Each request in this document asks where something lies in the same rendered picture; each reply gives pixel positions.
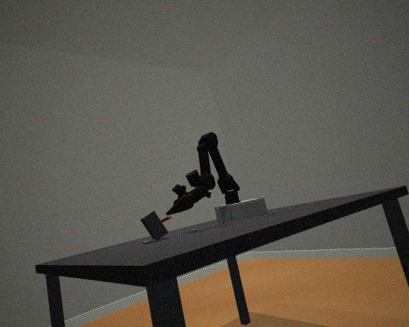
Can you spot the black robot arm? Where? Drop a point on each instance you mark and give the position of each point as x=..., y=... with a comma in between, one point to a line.
x=205, y=181

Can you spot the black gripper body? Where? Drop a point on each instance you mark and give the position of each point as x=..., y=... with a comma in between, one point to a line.
x=189, y=199

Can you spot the dark grey sloped panel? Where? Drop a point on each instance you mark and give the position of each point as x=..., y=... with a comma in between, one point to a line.
x=154, y=226

